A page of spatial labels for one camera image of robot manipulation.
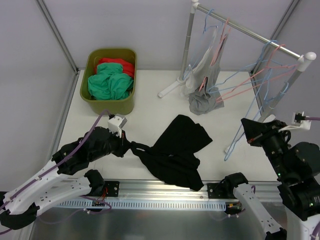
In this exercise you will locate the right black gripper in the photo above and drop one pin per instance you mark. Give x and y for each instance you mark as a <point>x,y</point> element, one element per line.
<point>261,134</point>

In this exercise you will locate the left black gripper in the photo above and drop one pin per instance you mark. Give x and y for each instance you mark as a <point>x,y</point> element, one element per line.
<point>122,144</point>

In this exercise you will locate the black tank top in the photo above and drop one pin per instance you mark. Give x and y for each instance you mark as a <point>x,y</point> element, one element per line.
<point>172,158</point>

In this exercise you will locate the green tank top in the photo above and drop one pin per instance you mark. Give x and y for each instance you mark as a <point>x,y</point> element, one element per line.
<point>110,82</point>

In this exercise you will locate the red tank top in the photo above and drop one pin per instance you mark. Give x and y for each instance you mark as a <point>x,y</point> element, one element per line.
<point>127,67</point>

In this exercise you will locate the blue hanger of green top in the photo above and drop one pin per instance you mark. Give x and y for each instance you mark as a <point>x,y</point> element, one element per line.
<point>259,78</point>

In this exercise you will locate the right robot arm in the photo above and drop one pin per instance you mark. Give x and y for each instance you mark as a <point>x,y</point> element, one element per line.
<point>296,168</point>

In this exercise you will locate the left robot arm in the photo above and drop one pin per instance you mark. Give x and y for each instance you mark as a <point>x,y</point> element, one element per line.
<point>46,189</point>

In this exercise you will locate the grey tank top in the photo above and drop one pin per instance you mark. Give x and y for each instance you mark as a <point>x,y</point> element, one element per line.
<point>204,102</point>

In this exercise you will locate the white tank top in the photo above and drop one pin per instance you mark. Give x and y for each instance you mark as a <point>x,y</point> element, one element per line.
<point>189,85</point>

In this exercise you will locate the blue hanger of white top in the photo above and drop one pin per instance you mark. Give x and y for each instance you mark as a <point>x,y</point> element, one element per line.
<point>199,39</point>

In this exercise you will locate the pink hanger of grey top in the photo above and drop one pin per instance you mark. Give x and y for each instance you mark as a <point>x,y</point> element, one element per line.
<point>208,68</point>

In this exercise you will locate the olive green plastic basket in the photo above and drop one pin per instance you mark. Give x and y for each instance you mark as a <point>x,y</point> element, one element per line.
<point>124,106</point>

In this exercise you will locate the white metal clothes rack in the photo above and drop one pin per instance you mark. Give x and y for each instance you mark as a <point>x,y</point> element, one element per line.
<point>283,56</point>

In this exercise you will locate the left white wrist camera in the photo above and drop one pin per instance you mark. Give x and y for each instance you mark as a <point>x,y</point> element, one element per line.
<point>116,124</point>

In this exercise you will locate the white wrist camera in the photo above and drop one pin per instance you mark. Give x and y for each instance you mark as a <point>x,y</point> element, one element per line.
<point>299,122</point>
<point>116,124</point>

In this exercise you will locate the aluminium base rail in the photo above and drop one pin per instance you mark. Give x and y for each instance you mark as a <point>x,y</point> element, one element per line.
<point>265,191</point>

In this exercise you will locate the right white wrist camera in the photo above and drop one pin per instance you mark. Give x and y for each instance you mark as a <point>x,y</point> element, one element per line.
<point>299,122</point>

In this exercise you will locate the white slotted cable duct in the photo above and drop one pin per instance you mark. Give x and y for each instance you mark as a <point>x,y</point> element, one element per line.
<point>130,204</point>

